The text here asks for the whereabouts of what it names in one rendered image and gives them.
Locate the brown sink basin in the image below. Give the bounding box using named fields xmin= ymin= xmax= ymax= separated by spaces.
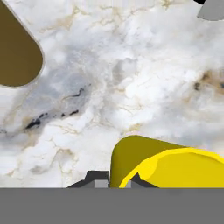
xmin=0 ymin=0 xmax=46 ymax=88

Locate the yellow pitcher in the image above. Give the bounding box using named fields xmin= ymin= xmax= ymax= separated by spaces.
xmin=109 ymin=135 xmax=224 ymax=189

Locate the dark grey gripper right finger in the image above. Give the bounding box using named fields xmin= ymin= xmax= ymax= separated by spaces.
xmin=125 ymin=172 xmax=159 ymax=189

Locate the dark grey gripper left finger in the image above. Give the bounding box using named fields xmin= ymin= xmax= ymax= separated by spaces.
xmin=66 ymin=171 xmax=109 ymax=189

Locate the grey cup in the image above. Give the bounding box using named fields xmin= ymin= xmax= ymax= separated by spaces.
xmin=193 ymin=0 xmax=224 ymax=22

